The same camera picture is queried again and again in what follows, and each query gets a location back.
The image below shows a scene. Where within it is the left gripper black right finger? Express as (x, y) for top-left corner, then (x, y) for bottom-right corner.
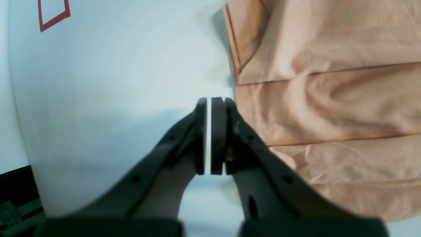
(211, 97), (388, 237)

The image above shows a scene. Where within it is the peach T-shirt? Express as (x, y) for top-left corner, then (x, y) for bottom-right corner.
(222, 0), (421, 222)

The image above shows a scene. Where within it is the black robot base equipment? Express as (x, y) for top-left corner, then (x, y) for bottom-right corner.
(0, 165), (46, 237)

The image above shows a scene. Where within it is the red tape marking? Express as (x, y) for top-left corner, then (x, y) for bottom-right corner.
(37, 0), (71, 33)

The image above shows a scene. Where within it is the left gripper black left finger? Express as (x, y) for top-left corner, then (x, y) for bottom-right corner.
(35, 98), (207, 237)

